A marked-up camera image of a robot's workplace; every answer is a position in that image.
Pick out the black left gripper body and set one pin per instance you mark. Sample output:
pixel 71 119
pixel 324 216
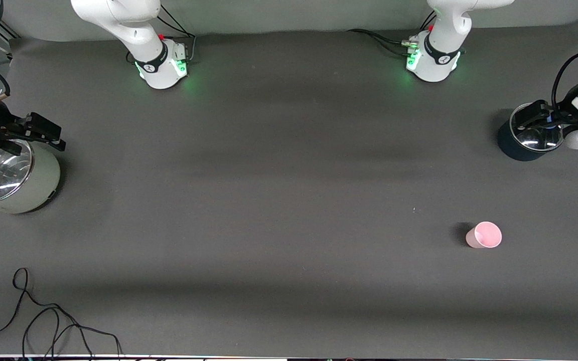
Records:
pixel 558 117

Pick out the pink plastic cup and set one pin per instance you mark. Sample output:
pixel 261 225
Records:
pixel 484 235

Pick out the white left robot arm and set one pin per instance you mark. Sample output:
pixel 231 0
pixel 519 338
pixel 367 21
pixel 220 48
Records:
pixel 439 60

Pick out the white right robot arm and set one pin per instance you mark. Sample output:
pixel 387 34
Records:
pixel 153 65

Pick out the glass lid with blue knob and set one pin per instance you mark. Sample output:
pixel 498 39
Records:
pixel 535 138

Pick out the dark blue saucepan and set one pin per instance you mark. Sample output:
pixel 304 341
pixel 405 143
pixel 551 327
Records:
pixel 512 145

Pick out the grey-green cooking pot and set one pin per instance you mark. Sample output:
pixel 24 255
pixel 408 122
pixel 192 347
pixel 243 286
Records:
pixel 38 180

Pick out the glass lid with pale knob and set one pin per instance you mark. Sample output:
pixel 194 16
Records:
pixel 8 175

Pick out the dark grey table cloth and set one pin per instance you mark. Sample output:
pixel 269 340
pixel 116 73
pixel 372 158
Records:
pixel 289 200

